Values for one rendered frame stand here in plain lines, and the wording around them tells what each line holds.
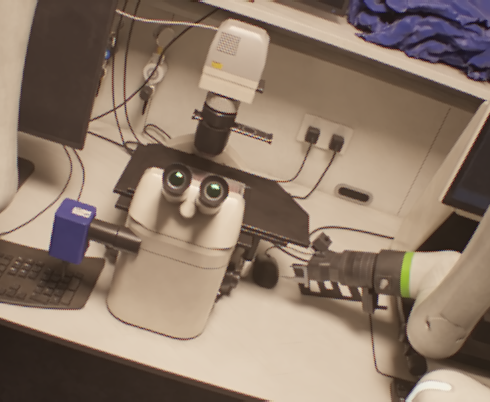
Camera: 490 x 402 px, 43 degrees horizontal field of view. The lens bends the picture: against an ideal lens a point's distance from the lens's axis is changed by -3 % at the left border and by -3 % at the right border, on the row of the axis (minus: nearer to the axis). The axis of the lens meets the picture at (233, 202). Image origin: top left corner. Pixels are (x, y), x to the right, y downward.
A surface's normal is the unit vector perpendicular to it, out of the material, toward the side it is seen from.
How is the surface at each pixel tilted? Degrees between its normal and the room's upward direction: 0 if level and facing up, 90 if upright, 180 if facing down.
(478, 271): 107
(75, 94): 86
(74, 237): 90
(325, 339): 0
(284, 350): 0
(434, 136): 90
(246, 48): 73
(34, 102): 86
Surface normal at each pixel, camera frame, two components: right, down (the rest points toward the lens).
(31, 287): 0.29, -0.77
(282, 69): -0.11, 0.49
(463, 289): -0.77, 0.36
